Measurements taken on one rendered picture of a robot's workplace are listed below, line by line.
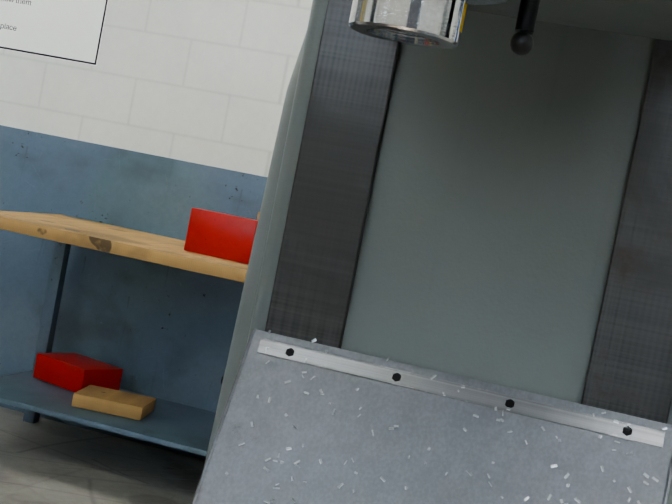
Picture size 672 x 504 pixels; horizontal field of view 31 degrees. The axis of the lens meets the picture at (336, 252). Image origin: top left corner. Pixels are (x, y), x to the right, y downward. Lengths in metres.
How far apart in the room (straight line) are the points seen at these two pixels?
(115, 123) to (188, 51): 0.44
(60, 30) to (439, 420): 4.62
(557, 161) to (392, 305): 0.16
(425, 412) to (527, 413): 0.07
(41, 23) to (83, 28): 0.20
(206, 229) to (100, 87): 1.10
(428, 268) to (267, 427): 0.17
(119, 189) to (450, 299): 4.34
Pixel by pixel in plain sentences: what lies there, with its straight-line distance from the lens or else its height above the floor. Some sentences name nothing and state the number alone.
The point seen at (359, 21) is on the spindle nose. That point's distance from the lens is 0.51.
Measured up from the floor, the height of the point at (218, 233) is 0.97.
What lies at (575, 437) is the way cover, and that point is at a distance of 0.87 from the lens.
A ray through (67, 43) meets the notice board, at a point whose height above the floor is 1.60.
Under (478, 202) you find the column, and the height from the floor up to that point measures 1.22.
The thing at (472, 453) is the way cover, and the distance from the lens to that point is 0.86.
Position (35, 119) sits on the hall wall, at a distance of 5.40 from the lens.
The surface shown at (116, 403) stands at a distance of 4.55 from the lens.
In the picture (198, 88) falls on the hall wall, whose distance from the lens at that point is 5.10.
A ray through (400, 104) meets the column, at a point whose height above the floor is 1.28.
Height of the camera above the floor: 1.21
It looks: 3 degrees down
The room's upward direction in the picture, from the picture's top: 11 degrees clockwise
